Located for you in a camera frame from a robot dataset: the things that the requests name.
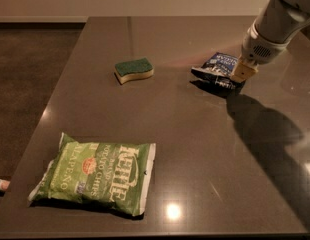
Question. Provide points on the blue chip bag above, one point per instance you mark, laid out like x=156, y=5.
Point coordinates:
x=217, y=71

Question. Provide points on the green and yellow sponge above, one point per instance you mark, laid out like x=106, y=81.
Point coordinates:
x=133, y=70

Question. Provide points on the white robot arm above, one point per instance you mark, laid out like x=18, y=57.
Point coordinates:
x=293, y=14

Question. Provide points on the small white object at left edge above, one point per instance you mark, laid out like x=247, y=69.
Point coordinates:
x=4, y=184

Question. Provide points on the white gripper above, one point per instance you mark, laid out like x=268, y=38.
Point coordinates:
x=258, y=48

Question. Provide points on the green jalapeno chip bag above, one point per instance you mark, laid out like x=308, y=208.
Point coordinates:
x=113, y=175

